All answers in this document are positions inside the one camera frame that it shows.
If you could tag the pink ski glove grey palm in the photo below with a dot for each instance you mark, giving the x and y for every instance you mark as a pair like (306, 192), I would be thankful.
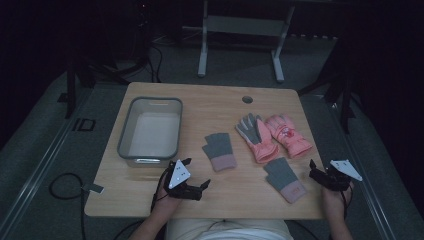
(258, 140)

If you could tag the grey plastic bin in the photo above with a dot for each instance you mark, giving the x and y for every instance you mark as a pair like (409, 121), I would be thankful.
(151, 133)

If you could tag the person's light clothed torso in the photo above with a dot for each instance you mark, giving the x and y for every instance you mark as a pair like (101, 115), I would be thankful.
(230, 230)

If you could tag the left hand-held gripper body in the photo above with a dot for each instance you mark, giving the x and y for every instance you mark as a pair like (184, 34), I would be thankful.
(181, 186)

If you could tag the person's left hand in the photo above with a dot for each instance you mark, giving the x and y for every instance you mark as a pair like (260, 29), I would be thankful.
(165, 201)

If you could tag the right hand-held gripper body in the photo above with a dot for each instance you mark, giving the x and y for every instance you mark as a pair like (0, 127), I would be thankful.
(335, 176)

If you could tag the white metal stand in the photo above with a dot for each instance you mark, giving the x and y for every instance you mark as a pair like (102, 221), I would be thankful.
(245, 25)

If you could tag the grey and pink knit glove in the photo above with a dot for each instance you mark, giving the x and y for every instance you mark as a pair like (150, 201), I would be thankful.
(285, 178)
(219, 150)

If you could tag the metal floor rail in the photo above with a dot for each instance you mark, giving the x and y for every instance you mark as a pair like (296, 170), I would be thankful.
(40, 166)
(366, 186)

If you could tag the pink ski glove with print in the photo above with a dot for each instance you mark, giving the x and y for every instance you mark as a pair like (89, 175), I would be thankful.
(288, 135)

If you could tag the person's right hand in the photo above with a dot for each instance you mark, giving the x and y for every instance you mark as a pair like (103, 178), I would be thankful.
(335, 200)

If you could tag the black tripod stand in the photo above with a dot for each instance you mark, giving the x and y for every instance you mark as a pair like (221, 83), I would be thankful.
(343, 100)
(71, 93)

